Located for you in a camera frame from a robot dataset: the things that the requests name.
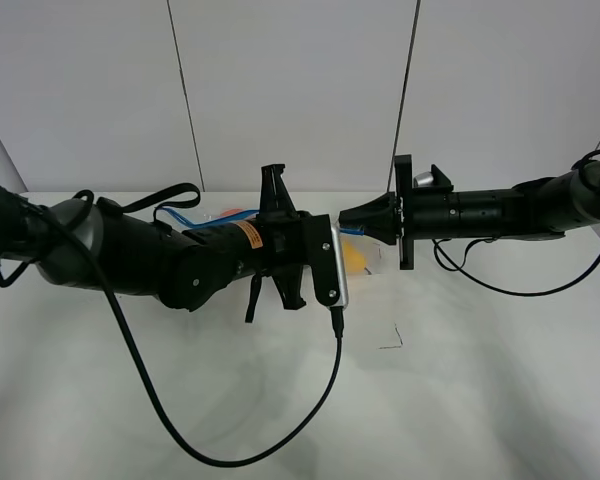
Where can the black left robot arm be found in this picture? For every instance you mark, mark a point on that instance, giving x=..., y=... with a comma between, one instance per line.
x=73, y=241

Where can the clear zip bag blue strip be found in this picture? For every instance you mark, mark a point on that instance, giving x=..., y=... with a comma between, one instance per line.
x=376, y=253

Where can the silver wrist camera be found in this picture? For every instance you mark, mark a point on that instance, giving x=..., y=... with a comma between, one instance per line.
x=433, y=181
x=342, y=287

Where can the yellow pear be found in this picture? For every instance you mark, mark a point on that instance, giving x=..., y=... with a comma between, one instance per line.
x=354, y=260

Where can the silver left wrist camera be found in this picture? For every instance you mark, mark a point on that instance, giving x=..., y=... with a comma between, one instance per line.
x=342, y=287

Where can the orange fruit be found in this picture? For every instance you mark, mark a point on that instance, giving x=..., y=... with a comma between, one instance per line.
x=231, y=213

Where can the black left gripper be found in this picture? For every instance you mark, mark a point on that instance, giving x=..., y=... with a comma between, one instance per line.
x=293, y=244

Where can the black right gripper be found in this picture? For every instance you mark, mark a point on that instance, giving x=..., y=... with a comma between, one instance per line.
x=397, y=216

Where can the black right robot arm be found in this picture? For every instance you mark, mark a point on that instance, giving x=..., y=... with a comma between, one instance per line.
x=540, y=209

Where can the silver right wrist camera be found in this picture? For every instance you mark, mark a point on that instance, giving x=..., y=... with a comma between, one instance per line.
x=433, y=181

